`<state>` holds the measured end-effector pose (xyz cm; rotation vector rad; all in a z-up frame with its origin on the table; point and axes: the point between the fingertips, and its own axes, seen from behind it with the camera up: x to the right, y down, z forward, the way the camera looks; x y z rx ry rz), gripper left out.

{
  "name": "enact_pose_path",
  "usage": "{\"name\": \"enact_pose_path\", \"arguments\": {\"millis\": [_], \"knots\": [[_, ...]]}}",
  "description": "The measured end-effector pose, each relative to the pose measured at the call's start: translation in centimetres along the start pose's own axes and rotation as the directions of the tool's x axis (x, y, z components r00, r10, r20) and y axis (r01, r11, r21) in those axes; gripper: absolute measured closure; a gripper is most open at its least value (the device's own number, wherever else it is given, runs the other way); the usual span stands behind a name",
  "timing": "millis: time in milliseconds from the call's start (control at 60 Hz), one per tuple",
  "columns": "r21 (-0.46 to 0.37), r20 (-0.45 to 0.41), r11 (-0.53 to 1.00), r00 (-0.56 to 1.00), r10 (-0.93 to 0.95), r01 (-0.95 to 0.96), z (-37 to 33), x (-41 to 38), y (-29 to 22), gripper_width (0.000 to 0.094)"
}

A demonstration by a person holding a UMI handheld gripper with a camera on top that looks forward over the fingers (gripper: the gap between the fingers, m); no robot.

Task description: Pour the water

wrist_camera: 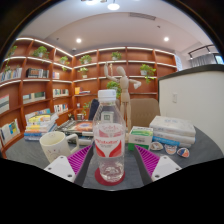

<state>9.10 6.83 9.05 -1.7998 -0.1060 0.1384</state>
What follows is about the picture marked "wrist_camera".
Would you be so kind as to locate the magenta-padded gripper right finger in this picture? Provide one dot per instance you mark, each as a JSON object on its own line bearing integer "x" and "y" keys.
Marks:
{"x": 149, "y": 160}

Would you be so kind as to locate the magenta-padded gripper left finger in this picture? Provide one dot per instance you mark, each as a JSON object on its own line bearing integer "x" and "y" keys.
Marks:
{"x": 79, "y": 160}

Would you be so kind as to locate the clear plastic water bottle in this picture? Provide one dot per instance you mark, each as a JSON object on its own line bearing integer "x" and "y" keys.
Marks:
{"x": 109, "y": 143}

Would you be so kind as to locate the white orange badge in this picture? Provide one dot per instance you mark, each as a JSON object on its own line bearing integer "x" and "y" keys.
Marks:
{"x": 170, "y": 149}

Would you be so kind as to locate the small green white box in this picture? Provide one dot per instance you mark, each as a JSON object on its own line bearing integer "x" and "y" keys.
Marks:
{"x": 140, "y": 136}

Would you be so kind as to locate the flat round red coaster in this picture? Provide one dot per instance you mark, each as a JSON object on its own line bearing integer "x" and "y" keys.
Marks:
{"x": 99, "y": 180}

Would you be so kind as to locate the white ceramic mug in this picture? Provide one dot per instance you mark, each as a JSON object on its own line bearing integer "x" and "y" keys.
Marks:
{"x": 55, "y": 145}

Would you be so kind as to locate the blue flat pack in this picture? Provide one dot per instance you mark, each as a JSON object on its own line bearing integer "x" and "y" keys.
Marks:
{"x": 173, "y": 142}

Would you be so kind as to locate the stack of dark books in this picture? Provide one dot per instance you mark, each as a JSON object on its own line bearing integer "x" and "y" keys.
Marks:
{"x": 78, "y": 128}

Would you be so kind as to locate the blue orange badge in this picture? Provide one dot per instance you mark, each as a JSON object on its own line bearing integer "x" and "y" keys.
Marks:
{"x": 183, "y": 152}

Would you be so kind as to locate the white tissue pack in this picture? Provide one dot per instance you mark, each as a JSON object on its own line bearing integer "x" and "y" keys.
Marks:
{"x": 176, "y": 137}
{"x": 173, "y": 125}

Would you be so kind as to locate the small potted plant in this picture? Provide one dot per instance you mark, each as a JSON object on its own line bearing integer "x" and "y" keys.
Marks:
{"x": 80, "y": 116}

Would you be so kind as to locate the tan chair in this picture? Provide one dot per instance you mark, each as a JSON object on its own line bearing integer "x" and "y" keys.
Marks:
{"x": 145, "y": 111}

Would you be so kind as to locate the stack of colourful books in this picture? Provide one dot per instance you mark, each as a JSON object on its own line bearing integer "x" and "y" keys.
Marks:
{"x": 41, "y": 125}

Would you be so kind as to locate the dark blue backpack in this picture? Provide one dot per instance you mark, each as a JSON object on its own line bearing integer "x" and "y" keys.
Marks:
{"x": 93, "y": 108}

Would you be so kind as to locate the wooden artist mannequin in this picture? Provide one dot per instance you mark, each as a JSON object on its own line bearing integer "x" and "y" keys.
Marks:
{"x": 124, "y": 90}

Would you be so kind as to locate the wooden shelf unit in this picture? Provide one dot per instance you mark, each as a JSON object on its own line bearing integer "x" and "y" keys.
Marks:
{"x": 36, "y": 83}

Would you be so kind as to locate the grey curtain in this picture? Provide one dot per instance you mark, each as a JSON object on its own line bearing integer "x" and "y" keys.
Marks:
{"x": 202, "y": 61}

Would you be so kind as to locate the recessed ceiling light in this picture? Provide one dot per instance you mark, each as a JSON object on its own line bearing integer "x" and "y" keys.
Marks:
{"x": 78, "y": 40}
{"x": 166, "y": 39}

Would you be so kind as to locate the window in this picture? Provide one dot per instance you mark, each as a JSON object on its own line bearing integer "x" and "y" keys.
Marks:
{"x": 219, "y": 59}

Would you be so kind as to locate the ceiling air vent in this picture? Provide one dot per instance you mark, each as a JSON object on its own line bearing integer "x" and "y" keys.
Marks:
{"x": 142, "y": 16}

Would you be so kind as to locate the ceiling chandelier lamp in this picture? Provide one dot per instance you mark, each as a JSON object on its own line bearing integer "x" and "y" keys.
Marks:
{"x": 113, "y": 6}

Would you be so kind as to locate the white wall switch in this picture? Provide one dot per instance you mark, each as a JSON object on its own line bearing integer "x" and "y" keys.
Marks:
{"x": 174, "y": 97}

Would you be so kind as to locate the black track light rail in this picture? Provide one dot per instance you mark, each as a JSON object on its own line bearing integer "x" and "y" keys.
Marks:
{"x": 203, "y": 49}

